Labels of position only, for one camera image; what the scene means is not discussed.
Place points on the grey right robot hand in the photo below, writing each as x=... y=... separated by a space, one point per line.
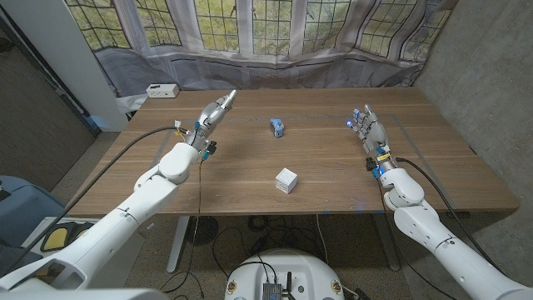
x=372 y=132

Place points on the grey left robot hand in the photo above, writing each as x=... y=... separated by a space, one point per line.
x=208 y=118

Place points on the blue toy camera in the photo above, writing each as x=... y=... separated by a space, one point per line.
x=277 y=127

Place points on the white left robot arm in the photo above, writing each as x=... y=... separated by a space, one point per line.
x=116 y=225

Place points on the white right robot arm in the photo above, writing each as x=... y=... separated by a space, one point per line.
x=437 y=233

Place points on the white cube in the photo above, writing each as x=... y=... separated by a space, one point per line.
x=286 y=180

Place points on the printed window backdrop cloth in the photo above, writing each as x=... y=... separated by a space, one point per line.
x=208 y=66

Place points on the white power box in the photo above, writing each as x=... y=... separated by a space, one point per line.
x=162 y=90

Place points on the black round floor base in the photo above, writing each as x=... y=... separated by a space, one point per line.
x=206 y=229

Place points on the white table leg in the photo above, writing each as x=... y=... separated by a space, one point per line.
x=178 y=243
x=387 y=243

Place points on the white pillar panel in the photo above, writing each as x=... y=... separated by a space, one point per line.
x=71 y=62

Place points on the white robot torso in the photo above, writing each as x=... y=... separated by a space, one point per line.
x=287 y=271

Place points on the yellow foot pedal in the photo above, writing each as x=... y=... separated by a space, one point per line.
x=56 y=238

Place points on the blue-grey chair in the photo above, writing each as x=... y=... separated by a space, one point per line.
x=21 y=208

